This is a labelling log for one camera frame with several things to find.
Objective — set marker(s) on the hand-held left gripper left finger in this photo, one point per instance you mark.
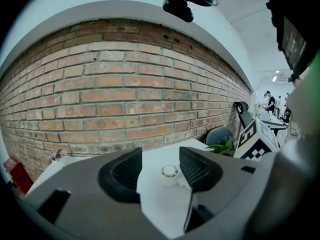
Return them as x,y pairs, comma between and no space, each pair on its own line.
87,204

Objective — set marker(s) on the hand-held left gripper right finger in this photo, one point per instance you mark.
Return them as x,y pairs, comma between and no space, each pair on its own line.
225,184

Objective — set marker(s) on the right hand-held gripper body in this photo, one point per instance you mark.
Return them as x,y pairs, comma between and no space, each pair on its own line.
255,141

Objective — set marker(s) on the black office chair with headrest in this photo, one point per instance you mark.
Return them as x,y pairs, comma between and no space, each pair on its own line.
243,114

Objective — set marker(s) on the green leafy artificial branch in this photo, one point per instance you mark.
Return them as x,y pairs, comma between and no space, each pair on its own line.
221,146

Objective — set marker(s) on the small pink potted plant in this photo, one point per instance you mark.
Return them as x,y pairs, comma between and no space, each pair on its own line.
57,155

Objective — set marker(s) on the red box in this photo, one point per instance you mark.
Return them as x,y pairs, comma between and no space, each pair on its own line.
18,175

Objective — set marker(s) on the black head-mounted camera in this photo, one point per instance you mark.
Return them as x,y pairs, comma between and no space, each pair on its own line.
178,7

